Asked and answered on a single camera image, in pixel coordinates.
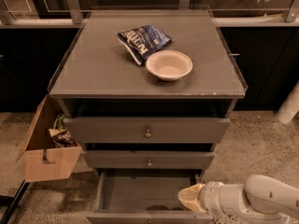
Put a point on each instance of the cardboard box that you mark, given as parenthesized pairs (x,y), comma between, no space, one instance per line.
(42,160)

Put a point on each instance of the white paper bowl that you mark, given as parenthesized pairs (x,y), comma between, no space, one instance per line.
(169,65)

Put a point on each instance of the grey bottom drawer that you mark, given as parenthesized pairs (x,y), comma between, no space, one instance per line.
(144,196)

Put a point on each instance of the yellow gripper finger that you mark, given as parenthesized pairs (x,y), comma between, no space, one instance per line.
(189,197)

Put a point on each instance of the grey drawer cabinet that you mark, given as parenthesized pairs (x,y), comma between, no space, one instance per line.
(100,79)

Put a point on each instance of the blue chip bag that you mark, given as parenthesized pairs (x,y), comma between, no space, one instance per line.
(143,41)

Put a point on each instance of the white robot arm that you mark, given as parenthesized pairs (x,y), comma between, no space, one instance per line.
(255,174)

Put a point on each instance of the grey top drawer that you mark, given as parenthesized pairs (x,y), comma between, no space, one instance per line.
(147,130)

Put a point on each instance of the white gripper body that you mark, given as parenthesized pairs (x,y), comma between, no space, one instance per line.
(209,198)

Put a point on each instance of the green snack bag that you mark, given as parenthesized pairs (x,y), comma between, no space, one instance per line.
(59,122)

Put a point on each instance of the metal railing frame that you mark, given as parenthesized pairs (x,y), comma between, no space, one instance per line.
(225,13)

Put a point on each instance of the black metal leg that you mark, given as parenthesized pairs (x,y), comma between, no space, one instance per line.
(11,202)

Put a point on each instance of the grey middle drawer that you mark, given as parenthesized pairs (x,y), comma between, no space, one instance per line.
(147,159)

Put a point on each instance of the brown snack bag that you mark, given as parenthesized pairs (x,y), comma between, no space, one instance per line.
(61,138)

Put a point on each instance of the grey drawer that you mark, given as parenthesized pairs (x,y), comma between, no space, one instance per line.
(144,196)
(147,159)
(147,130)

